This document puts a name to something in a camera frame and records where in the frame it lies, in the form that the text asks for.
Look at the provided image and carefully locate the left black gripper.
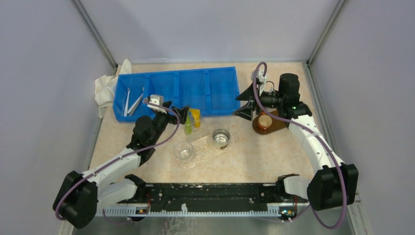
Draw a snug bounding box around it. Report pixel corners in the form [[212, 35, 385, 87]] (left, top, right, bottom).
[[150, 101, 189, 145]]

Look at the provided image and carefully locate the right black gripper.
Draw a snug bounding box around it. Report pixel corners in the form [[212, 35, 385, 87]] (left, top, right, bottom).
[[232, 81, 284, 120]]

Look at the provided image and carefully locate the white ceramic cup cork base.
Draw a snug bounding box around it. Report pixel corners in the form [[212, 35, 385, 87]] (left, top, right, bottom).
[[258, 115, 273, 130]]

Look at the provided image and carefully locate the clear glass cup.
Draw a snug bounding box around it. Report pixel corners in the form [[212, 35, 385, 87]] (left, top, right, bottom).
[[174, 142, 194, 161]]

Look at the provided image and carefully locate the silver metal cup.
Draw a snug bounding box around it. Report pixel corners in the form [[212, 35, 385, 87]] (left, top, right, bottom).
[[212, 128, 231, 149]]

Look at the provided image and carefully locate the yellow green tube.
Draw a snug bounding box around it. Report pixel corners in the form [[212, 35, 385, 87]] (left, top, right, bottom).
[[184, 115, 192, 135]]

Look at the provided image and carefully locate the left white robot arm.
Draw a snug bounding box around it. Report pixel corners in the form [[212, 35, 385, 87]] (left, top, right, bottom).
[[52, 100, 190, 229]]

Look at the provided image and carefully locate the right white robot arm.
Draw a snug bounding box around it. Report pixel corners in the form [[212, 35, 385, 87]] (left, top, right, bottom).
[[233, 70, 359, 211]]

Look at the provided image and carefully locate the brown wooden tray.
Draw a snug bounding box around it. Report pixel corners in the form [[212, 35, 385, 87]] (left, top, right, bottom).
[[252, 112, 287, 135]]

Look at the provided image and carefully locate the clear textured oval tray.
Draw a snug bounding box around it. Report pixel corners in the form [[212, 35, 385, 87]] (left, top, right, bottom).
[[175, 130, 235, 169]]

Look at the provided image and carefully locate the blue divided plastic bin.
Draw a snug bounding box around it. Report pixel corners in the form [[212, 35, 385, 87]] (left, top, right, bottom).
[[113, 67, 240, 122]]

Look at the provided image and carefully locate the white crumpled cloth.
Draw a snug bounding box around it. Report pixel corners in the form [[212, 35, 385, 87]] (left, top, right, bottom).
[[94, 59, 132, 119]]

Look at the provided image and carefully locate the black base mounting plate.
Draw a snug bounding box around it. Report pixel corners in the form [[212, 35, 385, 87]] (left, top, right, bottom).
[[115, 182, 297, 217]]

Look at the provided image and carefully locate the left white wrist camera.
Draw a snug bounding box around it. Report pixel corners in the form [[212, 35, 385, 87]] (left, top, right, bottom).
[[147, 94, 166, 113]]

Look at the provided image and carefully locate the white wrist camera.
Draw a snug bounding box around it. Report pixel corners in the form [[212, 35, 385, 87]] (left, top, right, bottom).
[[251, 69, 267, 95], [147, 94, 166, 113]]

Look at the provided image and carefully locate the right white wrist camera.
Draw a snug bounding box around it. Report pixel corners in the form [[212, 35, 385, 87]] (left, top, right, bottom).
[[251, 69, 267, 95]]

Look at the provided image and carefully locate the aluminium frame rail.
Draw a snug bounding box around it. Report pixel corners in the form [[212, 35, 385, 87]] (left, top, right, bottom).
[[66, 183, 361, 217]]

